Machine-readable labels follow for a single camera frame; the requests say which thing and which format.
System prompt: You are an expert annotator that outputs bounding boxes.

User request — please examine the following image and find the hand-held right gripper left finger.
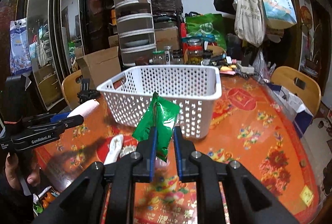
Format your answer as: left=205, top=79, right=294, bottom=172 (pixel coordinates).
left=35, top=127, right=158, bottom=224

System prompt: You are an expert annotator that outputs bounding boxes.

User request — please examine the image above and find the pink soft packet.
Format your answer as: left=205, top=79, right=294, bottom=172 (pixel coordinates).
left=67, top=99, right=100, bottom=118

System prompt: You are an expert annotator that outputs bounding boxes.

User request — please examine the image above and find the black clamp stand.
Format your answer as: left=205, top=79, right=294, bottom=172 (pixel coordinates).
left=77, top=78, right=100, bottom=103

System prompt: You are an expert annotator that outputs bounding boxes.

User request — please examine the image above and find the blue printed tote bag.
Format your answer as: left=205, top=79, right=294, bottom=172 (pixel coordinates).
left=257, top=0, right=298, bottom=29

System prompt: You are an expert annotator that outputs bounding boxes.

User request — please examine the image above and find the clear plastic bag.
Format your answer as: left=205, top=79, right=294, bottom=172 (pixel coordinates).
left=252, top=48, right=277, bottom=82

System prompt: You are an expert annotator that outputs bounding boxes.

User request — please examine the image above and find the blue white snack bag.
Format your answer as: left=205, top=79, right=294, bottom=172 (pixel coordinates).
left=10, top=17, right=33, bottom=75

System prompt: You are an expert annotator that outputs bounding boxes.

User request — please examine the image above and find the open cardboard box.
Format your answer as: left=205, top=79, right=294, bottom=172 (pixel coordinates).
left=75, top=46, right=122, bottom=90

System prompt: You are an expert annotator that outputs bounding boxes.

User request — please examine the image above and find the beige canvas tote bag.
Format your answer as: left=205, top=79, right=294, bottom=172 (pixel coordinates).
left=234, top=0, right=266, bottom=47

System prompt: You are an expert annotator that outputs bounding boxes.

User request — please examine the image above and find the green shopping bag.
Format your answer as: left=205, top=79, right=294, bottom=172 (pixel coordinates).
left=185, top=12, right=227, bottom=50

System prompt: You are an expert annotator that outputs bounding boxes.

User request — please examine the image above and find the glass jar of green olives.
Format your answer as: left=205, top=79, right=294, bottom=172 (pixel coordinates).
left=186, top=42, right=204, bottom=65

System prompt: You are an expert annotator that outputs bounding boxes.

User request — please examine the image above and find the small glass spice jar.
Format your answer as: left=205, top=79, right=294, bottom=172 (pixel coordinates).
left=164, top=46, right=173, bottom=65

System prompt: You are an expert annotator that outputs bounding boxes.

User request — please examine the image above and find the white blue paper bag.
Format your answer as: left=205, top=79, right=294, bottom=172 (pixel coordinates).
left=267, top=83, right=314, bottom=139

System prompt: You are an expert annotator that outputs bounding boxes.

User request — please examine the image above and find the green snack packet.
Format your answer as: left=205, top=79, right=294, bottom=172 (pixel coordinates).
left=132, top=91, right=181, bottom=162

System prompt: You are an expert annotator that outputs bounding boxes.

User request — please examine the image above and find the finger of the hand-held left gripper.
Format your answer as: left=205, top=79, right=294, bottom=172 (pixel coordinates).
left=27, top=111, right=72, bottom=123
left=22, top=114, right=84, bottom=142

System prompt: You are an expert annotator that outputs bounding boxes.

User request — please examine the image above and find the dark mirrored wardrobe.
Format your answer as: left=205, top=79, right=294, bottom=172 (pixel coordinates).
left=0, top=0, right=118, bottom=113

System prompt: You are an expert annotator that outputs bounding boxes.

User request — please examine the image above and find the white stacked food container tower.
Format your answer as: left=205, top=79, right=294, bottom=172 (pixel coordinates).
left=111, top=0, right=157, bottom=67

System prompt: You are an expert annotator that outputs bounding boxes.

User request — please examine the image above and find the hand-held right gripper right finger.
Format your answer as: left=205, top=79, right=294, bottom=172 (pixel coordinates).
left=173, top=126, right=301, bottom=224

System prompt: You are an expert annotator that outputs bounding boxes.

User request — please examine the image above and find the white soft packet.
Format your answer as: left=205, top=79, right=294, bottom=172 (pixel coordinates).
left=103, top=135, right=124, bottom=165

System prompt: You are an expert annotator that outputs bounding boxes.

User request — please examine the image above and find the person's left hand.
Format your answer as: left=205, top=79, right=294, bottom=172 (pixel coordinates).
left=5, top=153, right=41, bottom=192

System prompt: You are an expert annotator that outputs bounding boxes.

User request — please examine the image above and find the wooden chair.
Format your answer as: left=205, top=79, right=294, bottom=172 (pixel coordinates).
left=62, top=69, right=86, bottom=108
left=270, top=66, right=321, bottom=118

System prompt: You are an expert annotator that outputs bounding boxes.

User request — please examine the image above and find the white perforated plastic basket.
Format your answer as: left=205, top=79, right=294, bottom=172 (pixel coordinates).
left=96, top=65, right=222, bottom=139

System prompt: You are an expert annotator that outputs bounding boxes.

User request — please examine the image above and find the brown cardboard box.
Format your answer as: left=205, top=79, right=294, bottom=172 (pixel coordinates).
left=155, top=26, right=180, bottom=51

